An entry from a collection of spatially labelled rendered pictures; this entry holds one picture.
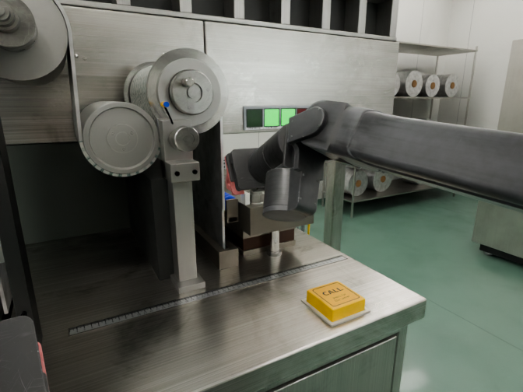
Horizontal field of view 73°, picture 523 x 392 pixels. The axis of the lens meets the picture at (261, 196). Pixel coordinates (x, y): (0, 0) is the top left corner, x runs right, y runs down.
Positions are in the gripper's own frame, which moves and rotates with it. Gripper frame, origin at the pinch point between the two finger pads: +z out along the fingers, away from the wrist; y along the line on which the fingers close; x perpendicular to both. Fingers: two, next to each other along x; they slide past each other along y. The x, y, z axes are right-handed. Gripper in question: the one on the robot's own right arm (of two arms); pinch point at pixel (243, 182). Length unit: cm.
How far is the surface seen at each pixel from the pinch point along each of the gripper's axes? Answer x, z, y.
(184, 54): 22.6, -4.5, -8.0
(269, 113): 27.8, 30.2, 27.1
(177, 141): 6.3, -5.7, -12.1
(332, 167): 16, 58, 69
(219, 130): 11.5, 2.8, -1.5
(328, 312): -24.4, -8.2, 5.9
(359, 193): 30, 245, 249
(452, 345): -80, 82, 135
